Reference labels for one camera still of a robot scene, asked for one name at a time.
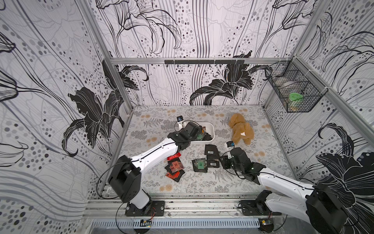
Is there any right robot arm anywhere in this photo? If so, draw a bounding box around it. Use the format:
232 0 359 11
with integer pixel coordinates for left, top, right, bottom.
220 147 349 234

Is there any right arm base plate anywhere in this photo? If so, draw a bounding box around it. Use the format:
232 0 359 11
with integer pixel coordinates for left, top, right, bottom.
238 190 282 216

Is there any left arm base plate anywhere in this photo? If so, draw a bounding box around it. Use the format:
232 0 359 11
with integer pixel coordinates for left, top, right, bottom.
125 200 165 217

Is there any large green tea bag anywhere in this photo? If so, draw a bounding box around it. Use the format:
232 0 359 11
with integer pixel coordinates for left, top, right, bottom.
192 159 208 173

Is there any black barcode tea bag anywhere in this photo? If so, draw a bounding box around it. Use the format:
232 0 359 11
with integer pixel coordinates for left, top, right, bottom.
205 144 220 157
203 133 212 141
206 155 220 168

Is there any red square tea bag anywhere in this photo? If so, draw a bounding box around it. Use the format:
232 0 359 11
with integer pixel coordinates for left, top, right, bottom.
167 153 181 161

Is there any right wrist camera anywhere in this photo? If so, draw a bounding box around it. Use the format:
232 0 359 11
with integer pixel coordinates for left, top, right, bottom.
225 141 235 151

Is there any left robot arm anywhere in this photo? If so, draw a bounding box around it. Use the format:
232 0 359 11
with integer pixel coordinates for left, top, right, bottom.
108 121 204 209

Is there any lower red black tea bag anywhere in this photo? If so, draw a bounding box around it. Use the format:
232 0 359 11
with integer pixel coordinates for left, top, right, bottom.
166 170 185 182

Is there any white plastic storage box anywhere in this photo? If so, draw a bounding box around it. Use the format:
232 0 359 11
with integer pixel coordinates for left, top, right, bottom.
183 121 215 144

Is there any green picture tea bag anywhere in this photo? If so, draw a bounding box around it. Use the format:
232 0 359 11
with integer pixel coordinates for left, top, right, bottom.
196 133 205 141

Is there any white slotted cable duct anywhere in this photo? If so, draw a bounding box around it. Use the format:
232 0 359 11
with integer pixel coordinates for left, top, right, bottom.
132 218 260 229

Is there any black wire basket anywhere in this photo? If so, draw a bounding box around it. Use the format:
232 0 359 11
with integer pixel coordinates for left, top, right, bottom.
265 61 327 113

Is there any green lidded cup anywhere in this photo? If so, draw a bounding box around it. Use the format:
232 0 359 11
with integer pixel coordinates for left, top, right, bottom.
288 93 304 112

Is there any red black tea bag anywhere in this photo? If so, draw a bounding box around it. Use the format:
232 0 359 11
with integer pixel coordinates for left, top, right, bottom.
166 170 185 182
165 158 184 174

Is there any brown plush teddy dog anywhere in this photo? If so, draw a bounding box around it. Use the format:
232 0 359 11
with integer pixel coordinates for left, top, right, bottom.
228 113 254 145

